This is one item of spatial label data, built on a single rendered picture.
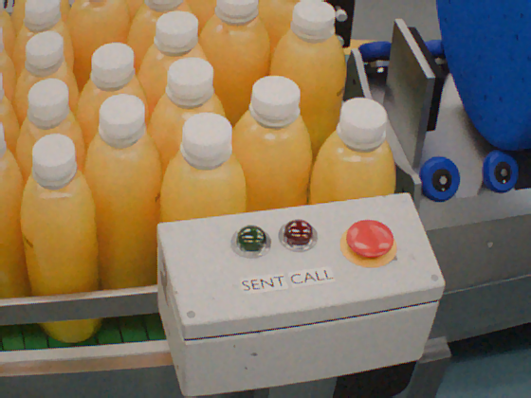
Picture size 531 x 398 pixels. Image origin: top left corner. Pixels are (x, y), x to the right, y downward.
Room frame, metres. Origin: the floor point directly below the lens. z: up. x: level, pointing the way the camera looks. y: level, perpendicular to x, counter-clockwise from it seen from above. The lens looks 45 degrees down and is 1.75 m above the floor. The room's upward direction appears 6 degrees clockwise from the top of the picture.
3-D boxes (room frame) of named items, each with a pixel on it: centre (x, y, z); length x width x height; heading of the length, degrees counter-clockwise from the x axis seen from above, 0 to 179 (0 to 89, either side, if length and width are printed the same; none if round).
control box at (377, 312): (0.59, -0.03, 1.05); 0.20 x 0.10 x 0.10; 108
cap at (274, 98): (0.75, 0.00, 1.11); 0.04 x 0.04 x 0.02
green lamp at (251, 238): (0.59, 0.01, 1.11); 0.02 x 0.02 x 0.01
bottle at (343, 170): (0.73, -0.07, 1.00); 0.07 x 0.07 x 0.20
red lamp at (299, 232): (0.60, -0.03, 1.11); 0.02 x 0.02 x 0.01
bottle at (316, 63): (0.88, -0.03, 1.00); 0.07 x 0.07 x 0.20
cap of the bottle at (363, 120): (0.73, -0.07, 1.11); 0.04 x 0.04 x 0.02
